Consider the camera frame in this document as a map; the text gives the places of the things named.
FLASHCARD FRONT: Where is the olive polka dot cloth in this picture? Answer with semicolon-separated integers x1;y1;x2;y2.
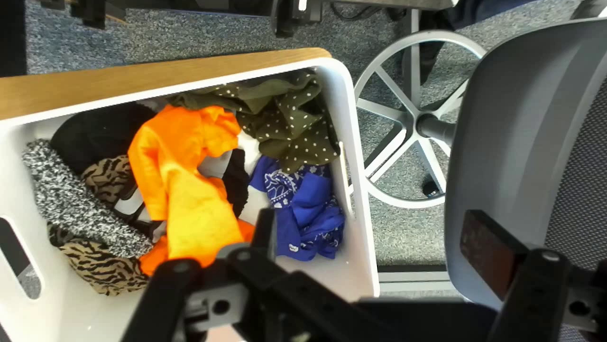
168;70;339;175

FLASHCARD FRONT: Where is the wooden stool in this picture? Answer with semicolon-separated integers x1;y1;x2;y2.
0;45;334;121

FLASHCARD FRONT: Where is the black white printed garment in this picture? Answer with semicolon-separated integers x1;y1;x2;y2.
197;129;273;226

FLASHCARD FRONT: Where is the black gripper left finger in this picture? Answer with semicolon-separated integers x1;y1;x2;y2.
119;207;299;342

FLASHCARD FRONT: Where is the black cloth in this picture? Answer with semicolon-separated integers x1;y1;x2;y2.
49;102;157;176

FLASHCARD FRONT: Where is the white plastic bin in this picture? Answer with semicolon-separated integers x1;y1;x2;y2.
0;55;381;342

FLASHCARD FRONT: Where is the orange shirt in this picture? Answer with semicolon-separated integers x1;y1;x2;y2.
127;102;258;277

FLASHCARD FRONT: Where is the grey mesh office chair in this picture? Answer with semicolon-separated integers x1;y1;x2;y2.
352;17;607;311

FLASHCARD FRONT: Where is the grey speckled cloth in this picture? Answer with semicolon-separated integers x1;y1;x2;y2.
22;138;153;260

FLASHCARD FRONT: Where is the blue patterned cloth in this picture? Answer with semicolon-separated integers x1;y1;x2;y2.
248;156;347;262

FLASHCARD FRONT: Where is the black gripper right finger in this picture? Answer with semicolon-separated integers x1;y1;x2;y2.
457;207;607;342

